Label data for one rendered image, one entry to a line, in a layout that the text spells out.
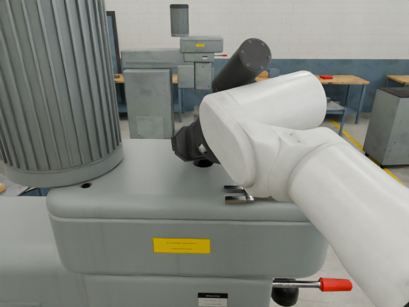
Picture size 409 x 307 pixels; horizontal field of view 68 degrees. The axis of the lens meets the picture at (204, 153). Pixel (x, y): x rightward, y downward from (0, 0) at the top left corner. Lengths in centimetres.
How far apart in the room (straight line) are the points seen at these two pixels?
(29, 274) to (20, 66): 36
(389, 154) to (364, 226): 498
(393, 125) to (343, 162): 478
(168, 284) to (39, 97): 36
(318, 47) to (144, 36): 376
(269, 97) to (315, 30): 704
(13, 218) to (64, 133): 30
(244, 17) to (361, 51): 263
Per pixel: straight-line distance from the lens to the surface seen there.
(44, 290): 68
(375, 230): 21
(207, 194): 47
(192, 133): 45
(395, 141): 515
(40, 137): 50
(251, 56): 31
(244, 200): 45
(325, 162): 24
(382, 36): 787
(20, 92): 49
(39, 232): 68
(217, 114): 28
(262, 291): 59
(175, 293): 59
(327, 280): 62
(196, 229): 48
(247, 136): 25
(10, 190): 294
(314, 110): 33
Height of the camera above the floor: 214
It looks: 25 degrees down
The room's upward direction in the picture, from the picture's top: straight up
